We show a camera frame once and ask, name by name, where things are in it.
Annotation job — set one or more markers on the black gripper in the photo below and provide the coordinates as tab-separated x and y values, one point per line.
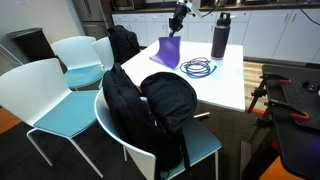
179	16

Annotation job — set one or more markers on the purple spiral notebook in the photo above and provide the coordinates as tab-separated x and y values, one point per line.
168	51

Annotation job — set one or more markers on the dark insulated water bottle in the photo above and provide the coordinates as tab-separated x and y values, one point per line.
220	36

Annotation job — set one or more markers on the microwave oven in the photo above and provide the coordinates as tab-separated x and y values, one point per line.
123	4

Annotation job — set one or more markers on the rounded black backpack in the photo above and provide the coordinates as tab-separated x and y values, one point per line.
170	100

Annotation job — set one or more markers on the white chair teal seat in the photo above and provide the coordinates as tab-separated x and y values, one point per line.
80	66
104	51
60	110
200	143

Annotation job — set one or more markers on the stainless steel refrigerator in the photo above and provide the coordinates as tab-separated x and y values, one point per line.
91	16

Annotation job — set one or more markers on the tall black backpack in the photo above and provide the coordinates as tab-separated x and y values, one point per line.
126	110

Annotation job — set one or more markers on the white kitchen cabinets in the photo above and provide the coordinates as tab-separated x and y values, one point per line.
266	36

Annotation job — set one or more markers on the black trash bin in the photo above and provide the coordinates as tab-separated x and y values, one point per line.
31	43

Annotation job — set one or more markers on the black power socket box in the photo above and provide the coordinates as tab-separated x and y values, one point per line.
312	86

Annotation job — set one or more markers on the black perforated robot table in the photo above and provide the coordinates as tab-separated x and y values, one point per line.
296	140

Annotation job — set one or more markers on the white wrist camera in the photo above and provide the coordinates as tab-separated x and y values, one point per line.
194	8

